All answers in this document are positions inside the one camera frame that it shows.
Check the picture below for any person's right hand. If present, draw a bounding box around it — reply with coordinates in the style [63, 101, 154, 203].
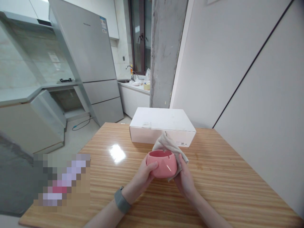
[174, 154, 198, 198]

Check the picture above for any person's left hand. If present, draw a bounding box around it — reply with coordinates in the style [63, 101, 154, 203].
[130, 156, 159, 191]

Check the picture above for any pink ceramic ashtray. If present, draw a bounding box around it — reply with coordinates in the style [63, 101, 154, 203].
[146, 149, 178, 179]

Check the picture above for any beige cleaning cloth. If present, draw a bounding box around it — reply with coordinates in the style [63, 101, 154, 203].
[152, 130, 190, 183]

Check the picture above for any wooden table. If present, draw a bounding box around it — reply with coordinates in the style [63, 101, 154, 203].
[19, 122, 304, 228]

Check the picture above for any white cardboard box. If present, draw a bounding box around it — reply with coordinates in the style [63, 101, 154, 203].
[129, 107, 197, 148]

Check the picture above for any sink counter with faucet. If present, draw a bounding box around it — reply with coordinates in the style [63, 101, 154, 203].
[117, 65, 151, 120]

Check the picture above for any silver refrigerator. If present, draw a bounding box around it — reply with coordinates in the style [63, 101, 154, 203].
[48, 0, 124, 127]

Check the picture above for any grey concrete pillar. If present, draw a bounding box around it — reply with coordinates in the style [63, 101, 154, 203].
[149, 0, 189, 109]

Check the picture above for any kitchen counter with stove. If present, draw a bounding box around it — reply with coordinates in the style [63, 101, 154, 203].
[0, 78, 91, 155]

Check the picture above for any dark framed window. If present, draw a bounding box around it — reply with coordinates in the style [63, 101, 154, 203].
[128, 0, 152, 74]

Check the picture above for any range hood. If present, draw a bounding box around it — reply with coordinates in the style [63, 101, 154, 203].
[0, 10, 54, 31]

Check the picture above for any blue cable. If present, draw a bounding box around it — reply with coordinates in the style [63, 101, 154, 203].
[72, 115, 92, 130]

